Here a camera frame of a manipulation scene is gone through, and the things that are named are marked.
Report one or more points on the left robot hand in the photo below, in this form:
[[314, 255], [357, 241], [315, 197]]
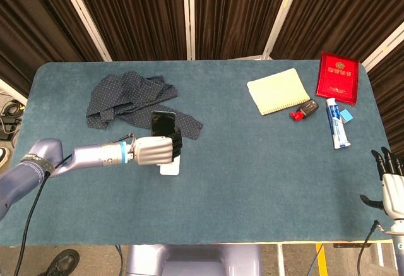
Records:
[[158, 150]]

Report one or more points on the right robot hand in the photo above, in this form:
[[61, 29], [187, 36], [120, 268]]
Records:
[[389, 190]]

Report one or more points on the black smartphone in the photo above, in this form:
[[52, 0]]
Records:
[[162, 123]]

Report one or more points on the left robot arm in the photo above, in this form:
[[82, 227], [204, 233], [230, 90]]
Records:
[[63, 162]]

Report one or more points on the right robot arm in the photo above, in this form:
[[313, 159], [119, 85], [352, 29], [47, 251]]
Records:
[[398, 244]]

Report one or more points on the white phone stand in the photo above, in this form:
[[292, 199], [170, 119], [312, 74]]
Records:
[[170, 168]]

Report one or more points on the dark blue dotted cloth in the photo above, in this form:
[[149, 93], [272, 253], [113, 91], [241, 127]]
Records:
[[126, 99]]

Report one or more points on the white blue toothpaste tube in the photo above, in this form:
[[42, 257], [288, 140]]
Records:
[[337, 124]]

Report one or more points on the light blue eraser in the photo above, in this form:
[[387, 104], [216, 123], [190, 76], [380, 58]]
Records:
[[345, 115]]

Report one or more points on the blue felt table mat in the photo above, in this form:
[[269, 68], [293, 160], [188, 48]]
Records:
[[236, 194]]

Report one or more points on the robot torso base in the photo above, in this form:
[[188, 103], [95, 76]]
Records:
[[192, 260]]

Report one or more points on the black car key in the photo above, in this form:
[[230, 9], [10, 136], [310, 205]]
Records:
[[308, 108]]

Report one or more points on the red key fob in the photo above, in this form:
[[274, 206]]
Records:
[[296, 116]]

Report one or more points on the red certificate booklet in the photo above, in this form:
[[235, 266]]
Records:
[[337, 78]]

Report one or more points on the cream spiral notebook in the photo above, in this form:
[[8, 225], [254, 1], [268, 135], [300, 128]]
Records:
[[277, 91]]

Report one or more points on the brown curtain partition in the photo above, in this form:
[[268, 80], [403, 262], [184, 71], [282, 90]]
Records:
[[151, 14]]

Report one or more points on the black leather shoe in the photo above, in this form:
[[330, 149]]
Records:
[[61, 263]]

